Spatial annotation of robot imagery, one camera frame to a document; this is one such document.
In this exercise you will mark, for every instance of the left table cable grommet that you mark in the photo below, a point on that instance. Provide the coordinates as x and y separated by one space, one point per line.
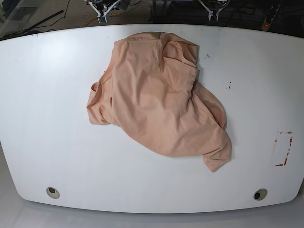
52 192

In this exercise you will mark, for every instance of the right table cable grommet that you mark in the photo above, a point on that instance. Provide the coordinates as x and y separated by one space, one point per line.
260 194

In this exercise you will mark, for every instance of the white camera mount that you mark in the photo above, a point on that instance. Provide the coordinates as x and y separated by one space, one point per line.
214 7
103 8

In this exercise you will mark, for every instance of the peach pink T-shirt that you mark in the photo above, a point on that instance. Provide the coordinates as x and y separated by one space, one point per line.
151 91

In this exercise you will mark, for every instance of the table cable grommet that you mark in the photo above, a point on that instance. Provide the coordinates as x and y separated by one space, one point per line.
260 194
52 192

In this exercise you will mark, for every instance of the red tape rectangle marking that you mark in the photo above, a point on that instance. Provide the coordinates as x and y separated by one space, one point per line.
282 148

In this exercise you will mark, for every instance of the black power strip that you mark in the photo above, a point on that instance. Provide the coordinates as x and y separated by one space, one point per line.
271 15

